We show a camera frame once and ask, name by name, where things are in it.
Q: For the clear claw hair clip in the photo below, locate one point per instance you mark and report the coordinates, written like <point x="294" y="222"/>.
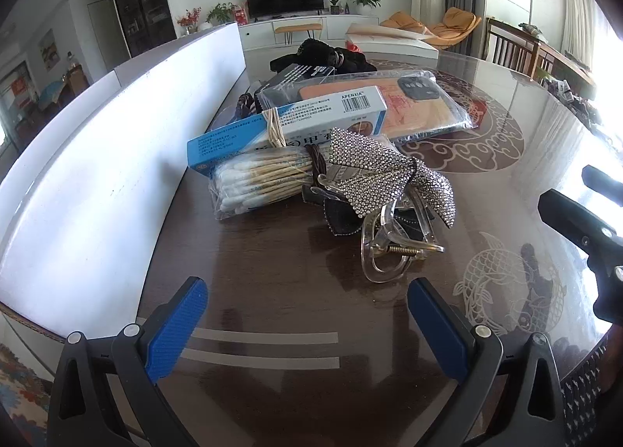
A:
<point x="375" y="262"/>

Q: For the orange phone case packet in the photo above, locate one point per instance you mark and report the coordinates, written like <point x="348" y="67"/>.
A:
<point x="428" y="106"/>

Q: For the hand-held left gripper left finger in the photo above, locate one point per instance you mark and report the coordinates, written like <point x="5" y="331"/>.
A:
<point x="175" y="330"/>

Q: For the person's patterned dark clothing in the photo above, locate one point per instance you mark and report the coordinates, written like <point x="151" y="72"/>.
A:
<point x="584" y="388"/>

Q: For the small green potted plant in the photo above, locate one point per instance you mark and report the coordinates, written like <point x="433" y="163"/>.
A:
<point x="333" y="1"/>

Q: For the black plush garment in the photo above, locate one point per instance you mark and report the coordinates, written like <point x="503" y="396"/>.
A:
<point x="321" y="55"/>

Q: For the white window curtain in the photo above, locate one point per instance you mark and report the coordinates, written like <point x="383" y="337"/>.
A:
<point x="581" y="14"/>

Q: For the red flower bouquet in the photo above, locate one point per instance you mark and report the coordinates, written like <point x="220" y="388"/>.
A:
<point x="190" y="18"/>

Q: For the white flat box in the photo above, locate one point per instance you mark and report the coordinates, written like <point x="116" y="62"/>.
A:
<point x="389" y="43"/>

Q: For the white television cabinet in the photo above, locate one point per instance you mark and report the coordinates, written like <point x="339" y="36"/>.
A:
<point x="336" y="28"/>

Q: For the patterned rug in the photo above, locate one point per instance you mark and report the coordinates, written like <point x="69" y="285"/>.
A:
<point x="22" y="388"/>

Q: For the leafy potted plant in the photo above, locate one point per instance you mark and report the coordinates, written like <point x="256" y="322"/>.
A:
<point x="221" y="13"/>

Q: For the orange lounge chair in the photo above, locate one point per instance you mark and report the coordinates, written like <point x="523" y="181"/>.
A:
<point x="452" y="26"/>

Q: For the beige elastic band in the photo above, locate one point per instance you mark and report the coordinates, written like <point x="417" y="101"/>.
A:
<point x="275" y="128"/>

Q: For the long white board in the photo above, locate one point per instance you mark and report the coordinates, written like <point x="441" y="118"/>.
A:
<point x="68" y="213"/>
<point x="194" y="87"/>

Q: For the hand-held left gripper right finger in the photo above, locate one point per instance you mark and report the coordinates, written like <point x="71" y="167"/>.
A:
<point x="438" y="330"/>

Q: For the orange stool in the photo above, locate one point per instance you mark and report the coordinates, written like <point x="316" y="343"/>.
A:
<point x="298" y="26"/>

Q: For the black bow hair clip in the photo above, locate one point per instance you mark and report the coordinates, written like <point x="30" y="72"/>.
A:
<point x="340" y="219"/>

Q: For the white door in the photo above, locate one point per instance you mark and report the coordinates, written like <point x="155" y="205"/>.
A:
<point x="100" y="33"/>

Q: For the clear glasses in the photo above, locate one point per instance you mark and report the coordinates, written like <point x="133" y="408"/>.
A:
<point x="228" y="116"/>

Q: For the framed wall painting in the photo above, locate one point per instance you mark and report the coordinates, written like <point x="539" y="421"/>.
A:
<point x="48" y="49"/>

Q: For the wooden sideboard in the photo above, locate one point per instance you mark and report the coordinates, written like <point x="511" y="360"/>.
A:
<point x="564" y="62"/>

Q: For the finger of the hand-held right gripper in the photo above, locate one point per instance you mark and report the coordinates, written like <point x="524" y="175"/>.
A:
<point x="603" y="179"/>
<point x="574" y="220"/>

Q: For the blue medicine box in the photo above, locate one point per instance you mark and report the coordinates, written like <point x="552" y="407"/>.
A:
<point x="316" y="108"/>

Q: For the black cardboard box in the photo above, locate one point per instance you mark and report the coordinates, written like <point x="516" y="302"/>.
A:
<point x="301" y="74"/>

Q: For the rhinestone bow hair clip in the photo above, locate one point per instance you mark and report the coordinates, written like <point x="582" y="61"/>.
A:
<point x="370" y="169"/>

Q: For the cotton swab packet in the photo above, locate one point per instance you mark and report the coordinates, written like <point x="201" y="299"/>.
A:
<point x="253" y="181"/>

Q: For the wooden chair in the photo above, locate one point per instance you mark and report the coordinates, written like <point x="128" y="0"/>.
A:
<point x="511" y="45"/>

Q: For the red gift bag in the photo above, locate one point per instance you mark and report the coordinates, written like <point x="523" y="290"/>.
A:
<point x="240" y="15"/>

